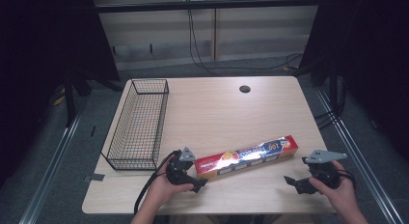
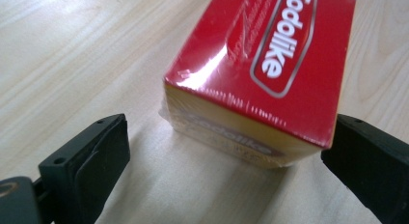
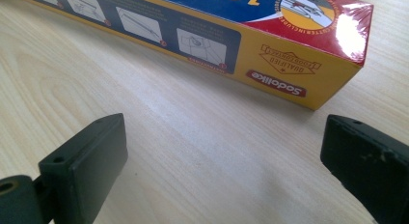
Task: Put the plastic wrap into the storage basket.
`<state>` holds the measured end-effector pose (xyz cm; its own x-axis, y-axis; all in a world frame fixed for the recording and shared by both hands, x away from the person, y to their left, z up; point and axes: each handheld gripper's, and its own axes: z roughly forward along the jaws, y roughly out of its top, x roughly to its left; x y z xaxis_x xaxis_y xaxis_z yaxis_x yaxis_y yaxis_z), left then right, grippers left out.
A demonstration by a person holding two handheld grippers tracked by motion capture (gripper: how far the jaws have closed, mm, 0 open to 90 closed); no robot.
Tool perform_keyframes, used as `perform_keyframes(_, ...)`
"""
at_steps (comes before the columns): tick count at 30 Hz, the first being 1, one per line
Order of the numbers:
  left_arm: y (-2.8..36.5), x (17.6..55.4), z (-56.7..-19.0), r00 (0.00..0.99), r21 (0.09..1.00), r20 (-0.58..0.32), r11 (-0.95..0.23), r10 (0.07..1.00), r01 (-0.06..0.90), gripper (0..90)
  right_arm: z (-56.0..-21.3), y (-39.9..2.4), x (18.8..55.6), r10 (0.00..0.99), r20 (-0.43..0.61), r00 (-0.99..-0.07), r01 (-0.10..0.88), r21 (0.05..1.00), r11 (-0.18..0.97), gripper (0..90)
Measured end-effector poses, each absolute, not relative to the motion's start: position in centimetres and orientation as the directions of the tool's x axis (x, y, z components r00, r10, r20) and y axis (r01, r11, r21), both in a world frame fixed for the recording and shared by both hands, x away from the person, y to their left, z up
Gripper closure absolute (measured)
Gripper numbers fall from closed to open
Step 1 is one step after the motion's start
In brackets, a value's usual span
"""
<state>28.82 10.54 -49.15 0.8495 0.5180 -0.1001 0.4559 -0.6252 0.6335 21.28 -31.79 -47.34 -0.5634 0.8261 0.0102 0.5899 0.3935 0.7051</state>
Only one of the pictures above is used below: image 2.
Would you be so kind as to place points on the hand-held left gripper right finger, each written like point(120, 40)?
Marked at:
point(373, 166)

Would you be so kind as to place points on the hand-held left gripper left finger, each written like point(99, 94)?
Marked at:
point(80, 172)

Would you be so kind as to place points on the red and yellow box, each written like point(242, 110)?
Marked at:
point(267, 72)

